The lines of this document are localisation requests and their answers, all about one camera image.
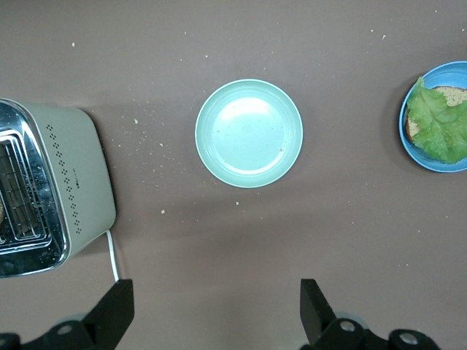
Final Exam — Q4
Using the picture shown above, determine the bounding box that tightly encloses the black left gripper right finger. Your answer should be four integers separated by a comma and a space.
299, 279, 442, 350

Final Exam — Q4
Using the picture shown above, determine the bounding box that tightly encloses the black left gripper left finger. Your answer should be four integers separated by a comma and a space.
0, 279, 135, 350

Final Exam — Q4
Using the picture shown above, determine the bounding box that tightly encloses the green lettuce leaf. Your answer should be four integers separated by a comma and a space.
406, 75, 467, 166

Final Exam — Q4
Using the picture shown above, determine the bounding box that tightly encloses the square brown bread slice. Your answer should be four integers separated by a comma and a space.
405, 85, 467, 144

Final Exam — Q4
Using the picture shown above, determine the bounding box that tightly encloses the mint green plate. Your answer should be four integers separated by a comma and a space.
194, 78, 304, 190

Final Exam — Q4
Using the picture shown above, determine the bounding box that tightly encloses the blue plate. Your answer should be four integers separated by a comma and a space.
398, 61, 467, 174

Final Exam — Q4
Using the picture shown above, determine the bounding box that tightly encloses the beige chrome toaster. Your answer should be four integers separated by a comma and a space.
0, 98, 117, 279

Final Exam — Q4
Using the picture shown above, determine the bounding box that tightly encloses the white toaster power cable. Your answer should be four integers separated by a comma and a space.
105, 230, 122, 284

